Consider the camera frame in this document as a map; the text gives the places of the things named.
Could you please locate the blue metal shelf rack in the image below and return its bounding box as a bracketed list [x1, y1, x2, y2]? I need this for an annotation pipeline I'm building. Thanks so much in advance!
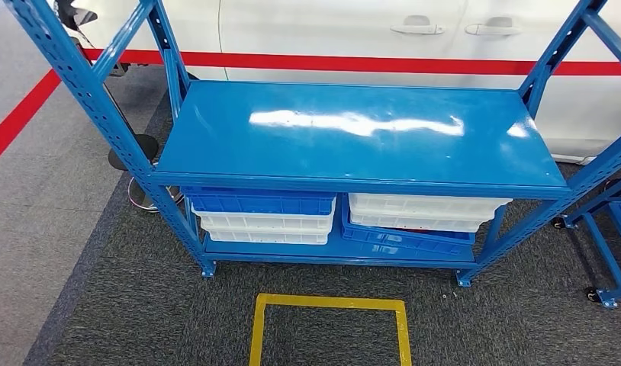
[2, 0, 621, 289]
[552, 172, 621, 310]

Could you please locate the white car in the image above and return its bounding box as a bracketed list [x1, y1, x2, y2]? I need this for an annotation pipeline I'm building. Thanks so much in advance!
[53, 0, 621, 165]

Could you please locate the yellow floor marking tape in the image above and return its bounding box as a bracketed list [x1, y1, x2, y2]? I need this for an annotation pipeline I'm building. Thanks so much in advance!
[248, 293, 413, 366]

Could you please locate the red barrier tape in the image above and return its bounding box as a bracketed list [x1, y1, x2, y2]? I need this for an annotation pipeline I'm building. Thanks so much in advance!
[0, 69, 63, 172]
[82, 47, 621, 78]

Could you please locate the white car door handle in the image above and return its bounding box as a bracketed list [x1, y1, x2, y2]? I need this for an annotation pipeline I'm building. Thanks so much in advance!
[389, 14, 446, 37]
[464, 17, 523, 37]

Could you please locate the black stanchion post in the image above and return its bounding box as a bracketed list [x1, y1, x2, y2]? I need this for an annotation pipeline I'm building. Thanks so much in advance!
[53, 0, 160, 173]

